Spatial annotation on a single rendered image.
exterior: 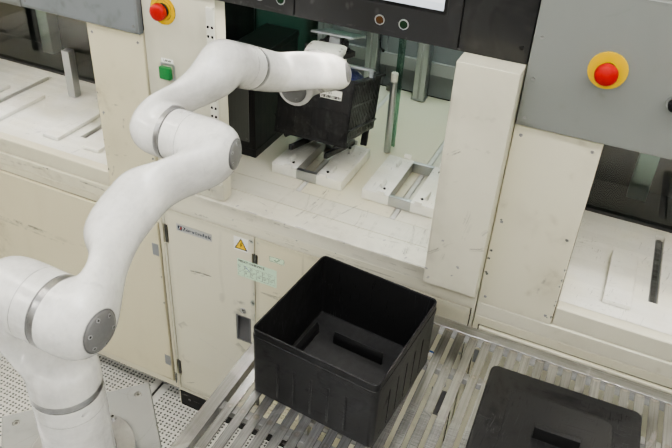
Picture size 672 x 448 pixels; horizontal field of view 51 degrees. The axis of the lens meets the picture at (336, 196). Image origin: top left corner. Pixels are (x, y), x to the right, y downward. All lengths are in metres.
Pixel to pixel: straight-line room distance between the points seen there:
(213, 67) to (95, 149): 0.88
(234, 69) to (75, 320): 0.54
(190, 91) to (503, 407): 0.82
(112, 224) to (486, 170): 0.71
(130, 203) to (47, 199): 1.08
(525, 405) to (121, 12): 1.22
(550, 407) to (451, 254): 0.37
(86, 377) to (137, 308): 1.07
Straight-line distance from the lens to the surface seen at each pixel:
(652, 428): 1.62
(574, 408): 1.45
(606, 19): 1.32
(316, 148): 2.02
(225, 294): 2.03
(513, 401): 1.42
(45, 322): 1.12
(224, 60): 1.33
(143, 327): 2.34
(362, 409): 1.36
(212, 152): 1.24
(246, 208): 1.82
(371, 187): 1.86
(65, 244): 2.35
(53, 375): 1.24
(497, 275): 1.61
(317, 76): 1.56
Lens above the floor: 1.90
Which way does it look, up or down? 33 degrees down
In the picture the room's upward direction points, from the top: 4 degrees clockwise
